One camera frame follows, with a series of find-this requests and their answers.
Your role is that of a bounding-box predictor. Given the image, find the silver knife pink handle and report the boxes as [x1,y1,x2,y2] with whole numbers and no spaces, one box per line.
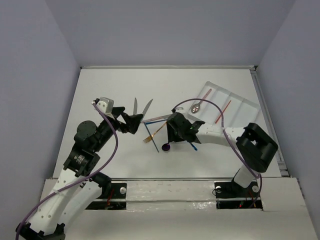
[141,114,170,123]

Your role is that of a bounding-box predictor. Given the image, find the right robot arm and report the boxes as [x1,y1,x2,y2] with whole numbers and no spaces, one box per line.
[166,112,279,196]

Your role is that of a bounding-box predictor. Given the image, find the blue chopstick horizontal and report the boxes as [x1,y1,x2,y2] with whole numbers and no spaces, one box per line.
[144,119,167,125]

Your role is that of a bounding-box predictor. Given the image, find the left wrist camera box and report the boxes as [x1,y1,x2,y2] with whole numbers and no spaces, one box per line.
[91,97,114,118]

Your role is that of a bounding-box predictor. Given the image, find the silver knife dark handle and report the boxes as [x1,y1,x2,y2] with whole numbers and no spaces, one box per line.
[133,97,138,115]

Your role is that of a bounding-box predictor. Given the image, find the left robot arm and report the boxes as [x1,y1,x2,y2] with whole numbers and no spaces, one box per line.
[15,102,146,240]

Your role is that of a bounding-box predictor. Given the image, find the silver knife teal handle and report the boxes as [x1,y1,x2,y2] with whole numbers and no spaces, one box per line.
[142,99,153,120]

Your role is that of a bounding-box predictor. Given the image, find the white divided utensil tray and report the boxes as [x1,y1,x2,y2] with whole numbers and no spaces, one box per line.
[188,81,261,128]

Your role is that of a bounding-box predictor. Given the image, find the aluminium frame rail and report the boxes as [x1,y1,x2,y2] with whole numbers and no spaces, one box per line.
[80,65,256,71]

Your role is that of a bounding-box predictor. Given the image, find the silver spoon pink handle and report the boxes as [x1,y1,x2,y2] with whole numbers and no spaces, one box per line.
[191,88,212,114]

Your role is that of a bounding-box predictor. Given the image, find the blue chopstick diagonal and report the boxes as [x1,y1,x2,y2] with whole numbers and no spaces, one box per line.
[143,123,159,153]

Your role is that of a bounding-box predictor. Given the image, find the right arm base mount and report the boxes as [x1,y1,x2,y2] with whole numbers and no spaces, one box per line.
[212,181,263,210]

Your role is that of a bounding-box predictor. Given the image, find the purple spoon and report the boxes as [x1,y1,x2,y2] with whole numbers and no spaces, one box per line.
[161,143,171,152]

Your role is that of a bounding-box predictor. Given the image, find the gold fork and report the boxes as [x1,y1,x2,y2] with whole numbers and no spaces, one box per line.
[143,122,167,143]

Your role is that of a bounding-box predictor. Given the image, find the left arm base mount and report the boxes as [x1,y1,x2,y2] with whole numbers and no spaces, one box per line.
[86,181,127,211]

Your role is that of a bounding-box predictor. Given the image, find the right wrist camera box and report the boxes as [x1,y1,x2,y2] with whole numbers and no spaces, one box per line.
[171,106,186,114]

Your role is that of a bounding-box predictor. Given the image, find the orange chopstick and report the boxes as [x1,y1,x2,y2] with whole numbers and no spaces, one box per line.
[215,100,232,124]

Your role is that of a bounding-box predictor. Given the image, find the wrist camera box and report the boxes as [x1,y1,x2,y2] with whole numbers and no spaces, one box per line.
[171,106,186,114]
[91,97,114,118]

